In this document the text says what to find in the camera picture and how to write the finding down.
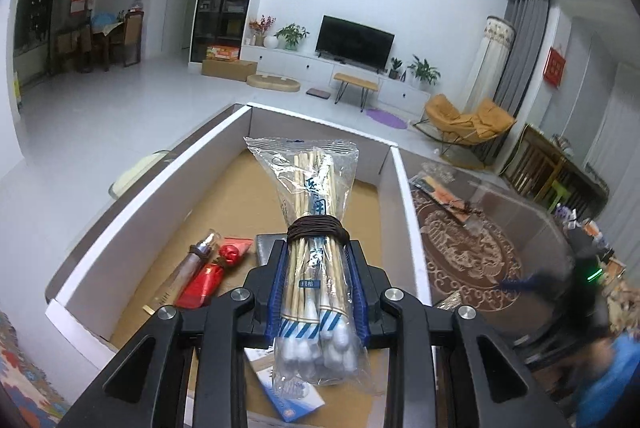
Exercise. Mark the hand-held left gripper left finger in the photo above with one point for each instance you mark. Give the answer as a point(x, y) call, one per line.
point(275, 303)

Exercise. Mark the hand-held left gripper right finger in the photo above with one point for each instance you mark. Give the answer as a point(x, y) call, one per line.
point(361, 298)

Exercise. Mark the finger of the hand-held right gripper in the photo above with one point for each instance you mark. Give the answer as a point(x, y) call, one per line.
point(525, 284)

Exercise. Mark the red snack packet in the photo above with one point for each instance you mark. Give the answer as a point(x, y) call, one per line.
point(202, 285)

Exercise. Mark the gold cosmetic tube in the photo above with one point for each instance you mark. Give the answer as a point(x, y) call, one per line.
point(182, 273)

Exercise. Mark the blue and white carton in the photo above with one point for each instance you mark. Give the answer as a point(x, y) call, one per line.
point(295, 400)

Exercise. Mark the cotton swab packet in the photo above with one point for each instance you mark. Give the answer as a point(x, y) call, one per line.
point(312, 208)

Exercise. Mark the white cardboard box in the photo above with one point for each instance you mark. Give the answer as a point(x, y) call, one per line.
point(150, 188)

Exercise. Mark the person's right forearm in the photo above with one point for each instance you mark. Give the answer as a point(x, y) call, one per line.
point(612, 378)

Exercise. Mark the pile of small clutter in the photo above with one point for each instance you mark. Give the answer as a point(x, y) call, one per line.
point(622, 268)

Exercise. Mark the black flat case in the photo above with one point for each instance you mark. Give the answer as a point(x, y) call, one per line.
point(267, 250)

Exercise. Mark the thin-framed eyeglasses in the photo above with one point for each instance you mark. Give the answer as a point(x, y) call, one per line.
point(472, 220)

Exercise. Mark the green plastic stool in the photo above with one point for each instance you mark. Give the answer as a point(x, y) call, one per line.
point(559, 195)

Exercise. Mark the dark wooden sideboard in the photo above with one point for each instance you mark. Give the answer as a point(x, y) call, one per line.
point(582, 178)

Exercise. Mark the dark and orange flat packet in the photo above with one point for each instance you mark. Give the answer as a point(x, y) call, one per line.
point(440, 198)

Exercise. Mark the clear plastic bag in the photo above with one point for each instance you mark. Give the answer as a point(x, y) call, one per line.
point(437, 170)

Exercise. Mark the yellow rocking lounge chair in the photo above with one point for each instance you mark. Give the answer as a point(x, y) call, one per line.
point(470, 120)

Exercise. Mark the purple floor mat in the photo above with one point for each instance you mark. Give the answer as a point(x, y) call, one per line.
point(386, 118)

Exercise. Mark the dark floor scale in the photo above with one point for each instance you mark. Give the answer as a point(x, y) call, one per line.
point(319, 93)

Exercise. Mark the wooden bench with metal legs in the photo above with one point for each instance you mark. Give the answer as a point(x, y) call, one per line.
point(357, 80)

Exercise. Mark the round floor cushion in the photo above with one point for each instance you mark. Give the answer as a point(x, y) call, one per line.
point(273, 83)

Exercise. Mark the covered standing air conditioner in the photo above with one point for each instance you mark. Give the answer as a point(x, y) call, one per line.
point(487, 58)

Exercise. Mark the small potted plant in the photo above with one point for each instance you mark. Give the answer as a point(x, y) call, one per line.
point(396, 65)

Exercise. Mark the grey curtain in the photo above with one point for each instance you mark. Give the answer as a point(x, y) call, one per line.
point(522, 48)

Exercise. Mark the broad-leaf potted plant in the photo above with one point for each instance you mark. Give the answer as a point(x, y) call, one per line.
point(424, 70)

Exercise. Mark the brown cardboard carton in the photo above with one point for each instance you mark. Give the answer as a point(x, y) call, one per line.
point(227, 69)

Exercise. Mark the white television cabinet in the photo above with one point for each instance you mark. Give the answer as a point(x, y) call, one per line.
point(300, 63)

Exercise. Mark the orange printed carton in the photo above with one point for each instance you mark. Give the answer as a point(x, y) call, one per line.
point(223, 52)

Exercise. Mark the flat screen television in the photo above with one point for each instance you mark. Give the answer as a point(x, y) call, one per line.
point(355, 40)

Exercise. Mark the colourful patterned blanket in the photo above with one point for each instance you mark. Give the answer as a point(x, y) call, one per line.
point(25, 373)

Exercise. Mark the white round vase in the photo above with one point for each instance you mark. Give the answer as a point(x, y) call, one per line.
point(271, 43)

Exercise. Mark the leafy potted plant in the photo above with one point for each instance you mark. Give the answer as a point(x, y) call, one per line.
point(292, 34)

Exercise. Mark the red flower arrangement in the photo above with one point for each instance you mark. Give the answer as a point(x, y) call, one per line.
point(261, 25)

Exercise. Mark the white door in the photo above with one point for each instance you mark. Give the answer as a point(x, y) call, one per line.
point(177, 8)

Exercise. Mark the dining table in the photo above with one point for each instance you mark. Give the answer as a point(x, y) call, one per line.
point(102, 33)

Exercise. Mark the red wall hanging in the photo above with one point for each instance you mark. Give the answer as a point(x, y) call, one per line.
point(555, 67)

